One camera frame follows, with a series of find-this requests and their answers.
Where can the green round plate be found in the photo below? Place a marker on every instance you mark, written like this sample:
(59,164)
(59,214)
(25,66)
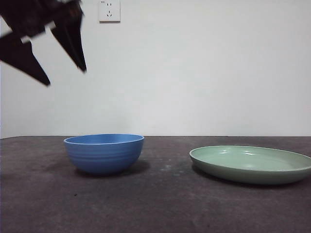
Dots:
(243,174)

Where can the white wall socket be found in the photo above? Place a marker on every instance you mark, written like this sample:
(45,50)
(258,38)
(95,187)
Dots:
(103,13)

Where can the blue ribbed bowl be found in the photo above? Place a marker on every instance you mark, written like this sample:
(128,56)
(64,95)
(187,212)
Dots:
(104,157)

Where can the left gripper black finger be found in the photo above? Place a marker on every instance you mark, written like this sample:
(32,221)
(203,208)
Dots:
(70,41)
(22,60)

